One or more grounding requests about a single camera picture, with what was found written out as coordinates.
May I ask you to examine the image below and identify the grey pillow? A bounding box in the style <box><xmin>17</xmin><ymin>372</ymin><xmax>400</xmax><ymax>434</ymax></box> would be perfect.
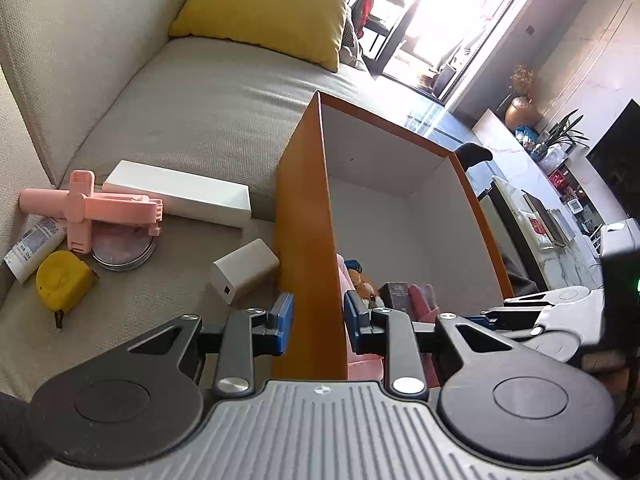
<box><xmin>340</xmin><ymin>22</ymin><xmax>372</xmax><ymax>69</ymax></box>

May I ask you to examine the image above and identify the round pink tin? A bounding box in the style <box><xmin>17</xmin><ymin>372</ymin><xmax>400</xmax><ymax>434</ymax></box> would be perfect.
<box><xmin>91</xmin><ymin>222</ymin><xmax>157</xmax><ymax>274</ymax></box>

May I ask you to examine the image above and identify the pink wallet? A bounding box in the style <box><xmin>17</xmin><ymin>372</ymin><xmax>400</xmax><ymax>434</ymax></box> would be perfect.
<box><xmin>407</xmin><ymin>282</ymin><xmax>443</xmax><ymax>322</ymax></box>

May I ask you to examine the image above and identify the white tube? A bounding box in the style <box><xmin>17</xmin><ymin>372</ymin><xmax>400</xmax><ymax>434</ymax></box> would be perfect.
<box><xmin>4</xmin><ymin>215</ymin><xmax>69</xmax><ymax>286</ymax></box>

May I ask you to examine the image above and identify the black rack with red clothes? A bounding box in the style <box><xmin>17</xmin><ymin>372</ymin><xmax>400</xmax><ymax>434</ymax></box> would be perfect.
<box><xmin>350</xmin><ymin>0</ymin><xmax>402</xmax><ymax>62</ymax></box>

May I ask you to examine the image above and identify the orange cardboard box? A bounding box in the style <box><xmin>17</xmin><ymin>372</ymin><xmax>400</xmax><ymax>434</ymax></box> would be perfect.
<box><xmin>273</xmin><ymin>90</ymin><xmax>516</xmax><ymax>382</ymax></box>

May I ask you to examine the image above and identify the green potted plant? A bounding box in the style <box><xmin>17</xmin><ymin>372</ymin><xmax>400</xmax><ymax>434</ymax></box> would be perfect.
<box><xmin>531</xmin><ymin>110</ymin><xmax>592</xmax><ymax>162</ymax></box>

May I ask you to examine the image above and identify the white marble cabinet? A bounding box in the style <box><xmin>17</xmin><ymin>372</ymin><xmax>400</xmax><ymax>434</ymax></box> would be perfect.
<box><xmin>471</xmin><ymin>109</ymin><xmax>640</xmax><ymax>281</ymax></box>

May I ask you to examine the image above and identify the red panda plush toy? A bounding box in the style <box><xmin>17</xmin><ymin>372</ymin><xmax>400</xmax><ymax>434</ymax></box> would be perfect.
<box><xmin>345</xmin><ymin>259</ymin><xmax>382</xmax><ymax>307</ymax></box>

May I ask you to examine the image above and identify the small black box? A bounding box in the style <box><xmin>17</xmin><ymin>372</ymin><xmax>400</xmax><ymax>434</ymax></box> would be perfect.
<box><xmin>378</xmin><ymin>281</ymin><xmax>416</xmax><ymax>314</ymax></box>

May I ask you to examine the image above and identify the yellow pillow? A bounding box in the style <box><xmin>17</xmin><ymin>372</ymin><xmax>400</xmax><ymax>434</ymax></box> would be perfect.
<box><xmin>168</xmin><ymin>0</ymin><xmax>352</xmax><ymax>73</ymax></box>

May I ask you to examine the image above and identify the pink phone holder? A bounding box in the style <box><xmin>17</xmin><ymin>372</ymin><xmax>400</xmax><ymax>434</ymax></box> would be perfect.
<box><xmin>19</xmin><ymin>170</ymin><xmax>165</xmax><ymax>256</ymax></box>

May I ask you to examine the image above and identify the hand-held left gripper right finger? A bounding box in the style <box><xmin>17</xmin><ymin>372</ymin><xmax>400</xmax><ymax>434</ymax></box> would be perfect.
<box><xmin>344</xmin><ymin>290</ymin><xmax>521</xmax><ymax>399</ymax></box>

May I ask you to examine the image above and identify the yellow tape measure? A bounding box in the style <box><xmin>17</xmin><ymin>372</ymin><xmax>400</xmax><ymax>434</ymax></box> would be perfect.
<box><xmin>36</xmin><ymin>250</ymin><xmax>100</xmax><ymax>332</ymax></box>

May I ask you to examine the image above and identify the white power adapter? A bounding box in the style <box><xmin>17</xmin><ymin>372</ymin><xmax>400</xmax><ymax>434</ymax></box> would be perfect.
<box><xmin>209</xmin><ymin>238</ymin><xmax>281</xmax><ymax>307</ymax></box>

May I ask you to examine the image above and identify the beige fabric sofa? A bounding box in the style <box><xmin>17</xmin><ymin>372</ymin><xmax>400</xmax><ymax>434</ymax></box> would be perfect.
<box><xmin>0</xmin><ymin>0</ymin><xmax>418</xmax><ymax>411</ymax></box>

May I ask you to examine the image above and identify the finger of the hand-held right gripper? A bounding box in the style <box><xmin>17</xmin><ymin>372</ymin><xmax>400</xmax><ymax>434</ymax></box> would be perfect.
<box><xmin>480</xmin><ymin>305</ymin><xmax>551</xmax><ymax>334</ymax></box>

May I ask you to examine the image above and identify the long white box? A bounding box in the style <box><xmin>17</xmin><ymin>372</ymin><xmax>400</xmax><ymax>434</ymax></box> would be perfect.
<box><xmin>102</xmin><ymin>160</ymin><xmax>252</xmax><ymax>230</ymax></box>

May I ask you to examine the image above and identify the brown vase with dried flowers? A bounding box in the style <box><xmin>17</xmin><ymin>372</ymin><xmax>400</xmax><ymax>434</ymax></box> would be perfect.
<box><xmin>504</xmin><ymin>64</ymin><xmax>539</xmax><ymax>132</ymax></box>

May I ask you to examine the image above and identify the black television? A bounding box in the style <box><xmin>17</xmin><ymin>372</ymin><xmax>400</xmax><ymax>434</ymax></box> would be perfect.
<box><xmin>585</xmin><ymin>100</ymin><xmax>640</xmax><ymax>222</ymax></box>

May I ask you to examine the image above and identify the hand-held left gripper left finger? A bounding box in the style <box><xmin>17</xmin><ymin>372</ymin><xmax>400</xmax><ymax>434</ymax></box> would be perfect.
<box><xmin>125</xmin><ymin>292</ymin><xmax>296</xmax><ymax>399</ymax></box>

